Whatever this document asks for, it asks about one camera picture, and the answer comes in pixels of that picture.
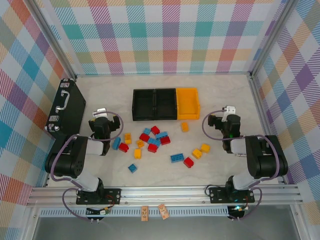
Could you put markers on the red lego brick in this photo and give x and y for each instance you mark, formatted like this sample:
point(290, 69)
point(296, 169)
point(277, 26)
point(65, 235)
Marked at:
point(165, 140)
point(152, 147)
point(144, 137)
point(123, 147)
point(155, 130)
point(188, 162)

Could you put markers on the yellow plastic bin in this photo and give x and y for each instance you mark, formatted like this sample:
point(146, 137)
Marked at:
point(187, 103)

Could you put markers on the yellow arched lego brick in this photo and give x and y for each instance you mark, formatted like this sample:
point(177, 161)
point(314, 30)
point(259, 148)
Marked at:
point(127, 138)

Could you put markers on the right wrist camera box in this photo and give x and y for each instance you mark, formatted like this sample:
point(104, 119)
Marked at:
point(229, 110)

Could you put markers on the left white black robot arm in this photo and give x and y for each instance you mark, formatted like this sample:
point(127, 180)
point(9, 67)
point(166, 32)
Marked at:
point(65, 160)

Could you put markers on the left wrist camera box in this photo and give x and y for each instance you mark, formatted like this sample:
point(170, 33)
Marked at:
point(100, 112)

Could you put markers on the long blue lego brick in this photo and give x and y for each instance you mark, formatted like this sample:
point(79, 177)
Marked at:
point(162, 135)
point(153, 141)
point(177, 158)

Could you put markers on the orange paper tag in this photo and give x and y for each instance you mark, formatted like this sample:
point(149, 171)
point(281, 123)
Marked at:
point(163, 212)
point(144, 213)

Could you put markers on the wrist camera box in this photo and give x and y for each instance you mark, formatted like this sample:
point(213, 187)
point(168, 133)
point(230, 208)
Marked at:
point(100, 112)
point(229, 110)

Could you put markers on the aluminium frame post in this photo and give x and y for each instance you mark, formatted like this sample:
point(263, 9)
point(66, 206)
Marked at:
point(52, 42)
point(272, 40)

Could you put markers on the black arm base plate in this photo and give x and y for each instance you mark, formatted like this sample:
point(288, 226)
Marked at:
point(217, 195)
point(110, 196)

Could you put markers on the aluminium side rail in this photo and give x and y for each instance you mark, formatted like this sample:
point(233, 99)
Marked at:
point(260, 105)
point(47, 182)

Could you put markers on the grey metal panel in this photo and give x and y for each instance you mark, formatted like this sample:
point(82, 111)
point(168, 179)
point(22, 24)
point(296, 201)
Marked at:
point(162, 230)

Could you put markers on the long aluminium frame rail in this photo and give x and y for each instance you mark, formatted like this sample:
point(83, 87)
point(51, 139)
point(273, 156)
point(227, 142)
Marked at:
point(162, 193)

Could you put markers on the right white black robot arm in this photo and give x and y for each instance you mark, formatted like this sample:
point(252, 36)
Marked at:
point(265, 160)

